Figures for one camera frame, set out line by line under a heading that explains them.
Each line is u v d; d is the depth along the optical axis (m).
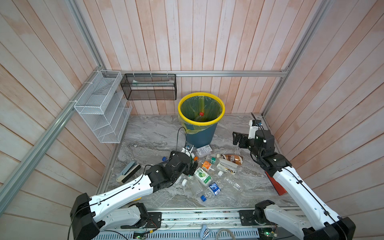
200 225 0.73
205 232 0.69
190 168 0.56
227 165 0.88
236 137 0.69
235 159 0.90
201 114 1.01
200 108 0.99
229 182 0.82
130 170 0.87
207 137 1.04
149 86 1.06
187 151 0.61
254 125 0.65
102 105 0.67
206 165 0.88
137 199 0.79
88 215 0.39
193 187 0.80
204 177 0.84
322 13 0.70
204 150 0.95
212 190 0.80
